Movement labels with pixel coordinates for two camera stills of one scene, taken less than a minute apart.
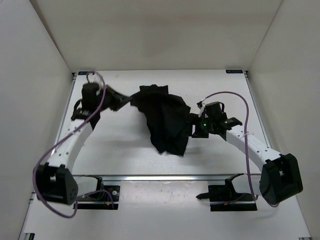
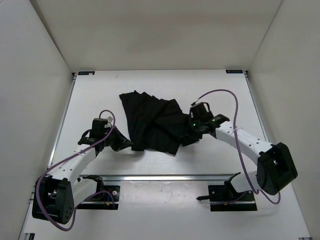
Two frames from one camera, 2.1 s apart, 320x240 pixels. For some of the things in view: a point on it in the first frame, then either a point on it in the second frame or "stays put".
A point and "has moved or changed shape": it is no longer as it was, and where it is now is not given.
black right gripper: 194,119 stays put
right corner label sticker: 234,71 stays put
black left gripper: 121,99 to 122,143
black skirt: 168,115 has moved or changed shape
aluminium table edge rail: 252,177 stays put
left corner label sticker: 86,73 stays put
